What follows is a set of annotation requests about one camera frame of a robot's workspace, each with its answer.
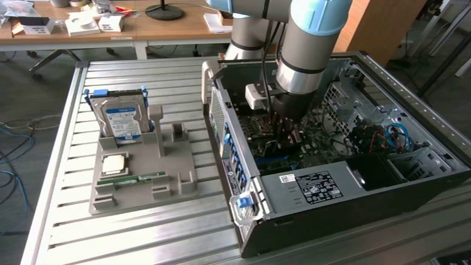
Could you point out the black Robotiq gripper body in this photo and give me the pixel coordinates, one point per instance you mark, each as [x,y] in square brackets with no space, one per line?
[294,106]

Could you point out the black GPU graphics card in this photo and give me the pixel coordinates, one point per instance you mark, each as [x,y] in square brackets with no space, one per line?
[287,147]

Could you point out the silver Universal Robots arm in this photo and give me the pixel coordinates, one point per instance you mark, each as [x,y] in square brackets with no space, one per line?
[306,55]

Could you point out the CPU socket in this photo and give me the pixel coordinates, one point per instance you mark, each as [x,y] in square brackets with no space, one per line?
[262,127]

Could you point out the green motherboard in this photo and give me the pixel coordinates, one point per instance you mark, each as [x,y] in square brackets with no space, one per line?
[323,146]

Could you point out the blue expansion slot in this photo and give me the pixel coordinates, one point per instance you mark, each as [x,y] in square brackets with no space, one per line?
[272,159]

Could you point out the grey power supply unit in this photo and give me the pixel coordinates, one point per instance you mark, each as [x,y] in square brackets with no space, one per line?
[283,193]

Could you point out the blue case latch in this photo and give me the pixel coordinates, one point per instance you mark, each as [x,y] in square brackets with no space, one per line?
[243,201]

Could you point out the black open PC case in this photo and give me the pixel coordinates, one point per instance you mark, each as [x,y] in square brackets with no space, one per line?
[331,220]

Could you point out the metal disk bay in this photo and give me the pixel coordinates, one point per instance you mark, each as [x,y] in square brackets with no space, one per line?
[419,165]

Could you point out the white paper booklet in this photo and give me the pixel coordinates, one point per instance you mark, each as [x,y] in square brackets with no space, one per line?
[216,23]

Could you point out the wooden cabinet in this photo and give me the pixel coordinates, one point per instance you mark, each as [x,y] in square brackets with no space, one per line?
[386,27]

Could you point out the brown cardboard box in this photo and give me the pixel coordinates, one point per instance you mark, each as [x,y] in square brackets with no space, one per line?
[224,15]

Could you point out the grey parts rack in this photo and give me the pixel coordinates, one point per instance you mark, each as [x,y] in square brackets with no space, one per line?
[147,165]

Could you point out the hard disk in blue caddy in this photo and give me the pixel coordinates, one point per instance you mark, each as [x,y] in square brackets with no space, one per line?
[118,118]

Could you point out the wooden desk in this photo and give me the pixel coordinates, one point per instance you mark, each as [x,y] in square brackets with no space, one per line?
[166,27]

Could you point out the silver CPU chip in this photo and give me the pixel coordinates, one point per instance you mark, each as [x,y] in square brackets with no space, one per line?
[112,165]

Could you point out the black round lamp base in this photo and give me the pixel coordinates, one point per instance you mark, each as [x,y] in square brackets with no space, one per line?
[163,12]

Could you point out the small white labelled box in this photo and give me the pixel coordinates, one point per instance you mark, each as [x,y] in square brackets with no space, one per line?
[110,24]

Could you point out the white box with tape roll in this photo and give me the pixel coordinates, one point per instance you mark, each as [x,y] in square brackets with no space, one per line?
[83,26]

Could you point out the white box with black lid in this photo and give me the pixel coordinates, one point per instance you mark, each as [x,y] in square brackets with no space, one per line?
[36,26]

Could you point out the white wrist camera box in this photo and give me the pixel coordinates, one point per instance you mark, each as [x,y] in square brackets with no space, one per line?
[255,96]

